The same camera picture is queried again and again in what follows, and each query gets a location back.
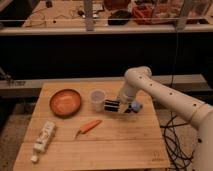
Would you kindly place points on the orange wooden bowl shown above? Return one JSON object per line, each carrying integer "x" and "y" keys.
{"x": 65, "y": 103}

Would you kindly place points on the blue eraser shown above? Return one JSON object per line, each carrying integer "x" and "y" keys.
{"x": 136, "y": 107}

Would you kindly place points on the orange toy carrot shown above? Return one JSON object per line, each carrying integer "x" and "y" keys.
{"x": 88, "y": 126}

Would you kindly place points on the translucent plastic cup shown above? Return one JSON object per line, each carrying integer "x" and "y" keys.
{"x": 97, "y": 98}

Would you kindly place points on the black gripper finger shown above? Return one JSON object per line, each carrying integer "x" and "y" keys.
{"x": 111, "y": 108}
{"x": 111, "y": 102}

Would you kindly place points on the orange crate on bench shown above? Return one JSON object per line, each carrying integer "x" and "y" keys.
{"x": 142, "y": 14}

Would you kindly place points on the white toothpaste tube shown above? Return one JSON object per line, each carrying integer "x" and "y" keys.
{"x": 43, "y": 140}

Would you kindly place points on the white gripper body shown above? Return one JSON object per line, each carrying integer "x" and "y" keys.
{"x": 124, "y": 107}

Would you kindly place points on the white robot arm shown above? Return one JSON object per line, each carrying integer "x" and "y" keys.
{"x": 195, "y": 112}

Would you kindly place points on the grey metal post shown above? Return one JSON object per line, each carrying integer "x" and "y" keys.
{"x": 88, "y": 15}

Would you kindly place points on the black bag on bench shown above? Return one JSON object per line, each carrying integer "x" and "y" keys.
{"x": 120, "y": 17}

